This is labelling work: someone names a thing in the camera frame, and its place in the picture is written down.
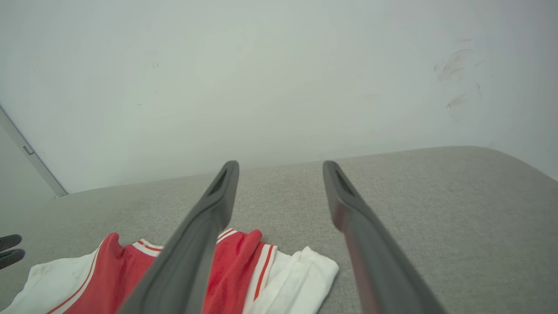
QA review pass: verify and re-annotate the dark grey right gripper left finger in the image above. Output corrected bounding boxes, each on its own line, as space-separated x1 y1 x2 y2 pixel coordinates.
117 160 240 314

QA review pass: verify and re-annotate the grey metal door frame strip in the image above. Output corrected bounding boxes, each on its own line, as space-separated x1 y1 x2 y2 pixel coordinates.
0 105 68 198

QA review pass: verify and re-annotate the red and white shirt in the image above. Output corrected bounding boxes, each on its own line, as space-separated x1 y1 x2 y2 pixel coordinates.
0 229 340 314

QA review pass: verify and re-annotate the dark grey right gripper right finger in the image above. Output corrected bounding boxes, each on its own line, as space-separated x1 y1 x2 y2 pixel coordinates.
322 160 448 314

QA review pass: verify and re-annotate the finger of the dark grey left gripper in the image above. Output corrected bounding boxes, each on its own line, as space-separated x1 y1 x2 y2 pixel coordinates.
0 234 23 252
0 249 26 270

